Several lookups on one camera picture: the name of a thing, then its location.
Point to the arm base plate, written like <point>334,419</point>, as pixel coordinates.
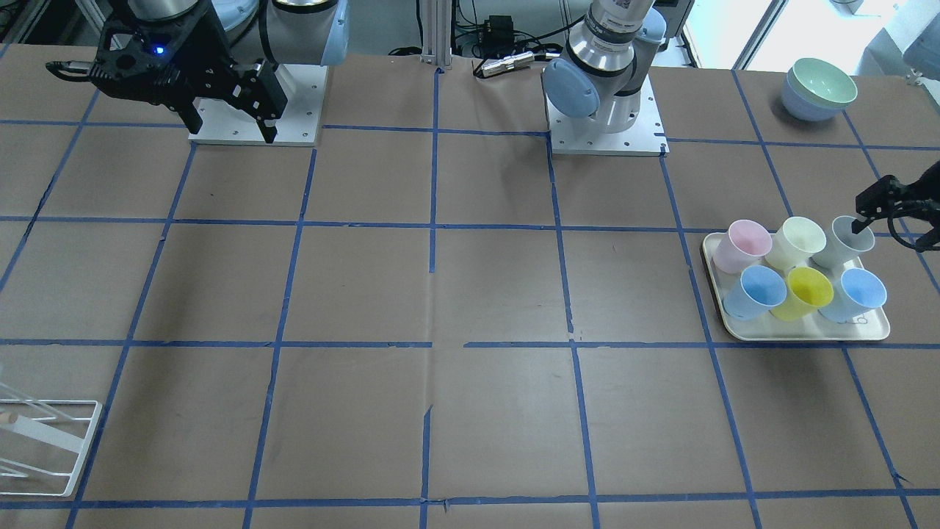
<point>305,86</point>
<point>622,125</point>

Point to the yellow cup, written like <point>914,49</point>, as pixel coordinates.
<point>807,291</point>

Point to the blue-grey bowl underneath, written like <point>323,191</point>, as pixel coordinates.
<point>804,107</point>

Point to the cream cup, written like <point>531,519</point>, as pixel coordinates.
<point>797,240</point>

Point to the white wire cup rack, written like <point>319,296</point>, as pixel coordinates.
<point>45,444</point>

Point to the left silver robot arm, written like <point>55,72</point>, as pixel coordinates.
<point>599,101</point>

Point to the blue cup near front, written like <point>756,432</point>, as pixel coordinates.
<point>758,290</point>

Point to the blue cup at tray end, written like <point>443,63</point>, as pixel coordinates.
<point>856,292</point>

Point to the pink cup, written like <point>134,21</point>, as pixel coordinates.
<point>745,243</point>

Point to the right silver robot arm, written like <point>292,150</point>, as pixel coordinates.
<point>285,32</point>

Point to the grey-white ikea cup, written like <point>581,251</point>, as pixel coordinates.
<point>842,244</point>

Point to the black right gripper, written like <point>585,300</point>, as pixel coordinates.
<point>192,53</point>

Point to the beige plastic tray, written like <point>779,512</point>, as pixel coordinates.
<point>867,327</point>

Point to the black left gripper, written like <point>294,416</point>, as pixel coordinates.
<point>874,198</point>

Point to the green bowl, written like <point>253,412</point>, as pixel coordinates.
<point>822,83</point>

